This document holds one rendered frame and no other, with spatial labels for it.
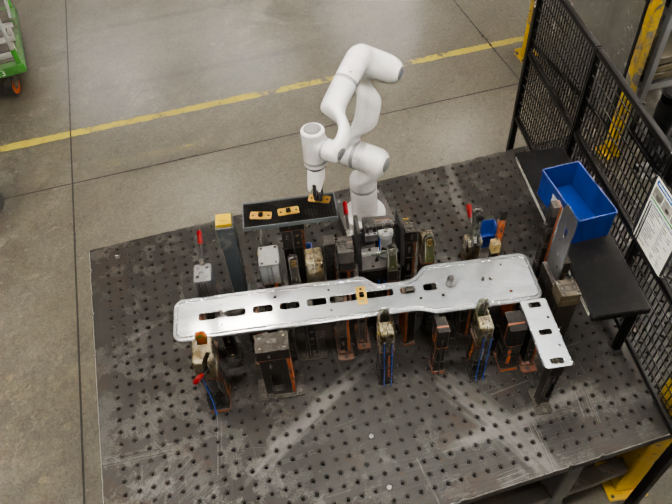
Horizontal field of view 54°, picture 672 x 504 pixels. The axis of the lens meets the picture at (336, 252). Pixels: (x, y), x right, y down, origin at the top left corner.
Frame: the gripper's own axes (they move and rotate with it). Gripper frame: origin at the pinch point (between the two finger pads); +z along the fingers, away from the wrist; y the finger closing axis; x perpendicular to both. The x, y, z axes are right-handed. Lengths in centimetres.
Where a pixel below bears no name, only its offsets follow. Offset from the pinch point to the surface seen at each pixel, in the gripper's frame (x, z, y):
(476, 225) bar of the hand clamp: 60, 10, -2
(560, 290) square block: 92, 18, 18
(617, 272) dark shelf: 114, 21, 4
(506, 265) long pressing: 74, 24, 4
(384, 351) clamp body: 33, 29, 47
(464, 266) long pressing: 58, 24, 7
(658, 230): 120, -5, 6
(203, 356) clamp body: -28, 18, 66
